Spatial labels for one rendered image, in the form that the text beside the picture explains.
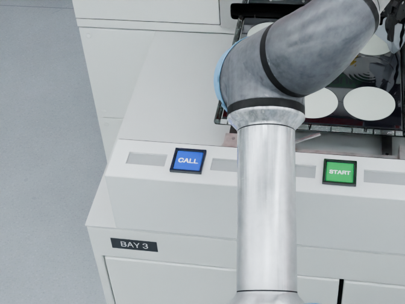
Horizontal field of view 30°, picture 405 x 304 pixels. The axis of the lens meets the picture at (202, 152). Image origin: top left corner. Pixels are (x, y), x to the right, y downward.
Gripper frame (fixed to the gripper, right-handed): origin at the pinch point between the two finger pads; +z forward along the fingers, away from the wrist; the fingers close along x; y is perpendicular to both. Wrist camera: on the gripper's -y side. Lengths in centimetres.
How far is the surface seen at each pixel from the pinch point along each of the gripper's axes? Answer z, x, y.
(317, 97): 1.3, 22.0, 2.8
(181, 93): 9.3, 34.2, 31.5
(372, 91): 1.2, 13.4, -4.1
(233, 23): 5.2, 11.5, 37.9
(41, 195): 91, 43, 105
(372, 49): 1.2, 2.3, 4.8
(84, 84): 91, -4, 144
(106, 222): 9, 69, 14
